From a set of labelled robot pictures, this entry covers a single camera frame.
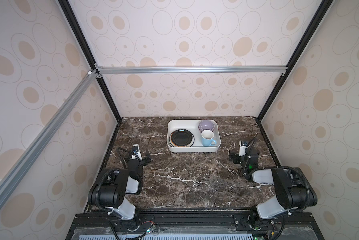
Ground black plate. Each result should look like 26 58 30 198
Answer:
169 129 195 148

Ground silver aluminium rail left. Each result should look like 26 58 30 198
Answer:
0 69 98 210

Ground silver aluminium rail back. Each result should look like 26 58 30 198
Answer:
96 66 288 75

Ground silver aluminium rail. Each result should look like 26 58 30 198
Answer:
96 66 288 75
0 69 98 210

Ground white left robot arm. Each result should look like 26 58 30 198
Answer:
87 152 151 220

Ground white plastic bin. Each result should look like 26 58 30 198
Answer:
166 120 221 153

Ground black corner frame post left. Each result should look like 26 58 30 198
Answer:
57 0 122 122

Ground lilac bowl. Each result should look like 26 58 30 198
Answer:
198 120 215 133

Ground black corner frame post right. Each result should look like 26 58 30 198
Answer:
256 0 334 123

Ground blue mug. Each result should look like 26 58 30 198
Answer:
201 130 217 147

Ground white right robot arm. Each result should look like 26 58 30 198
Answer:
229 152 318 222

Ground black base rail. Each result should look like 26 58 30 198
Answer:
66 209 324 240

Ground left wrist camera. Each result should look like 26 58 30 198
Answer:
131 144 142 162

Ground black corner frame post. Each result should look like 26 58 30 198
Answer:
57 0 122 122
256 0 334 123

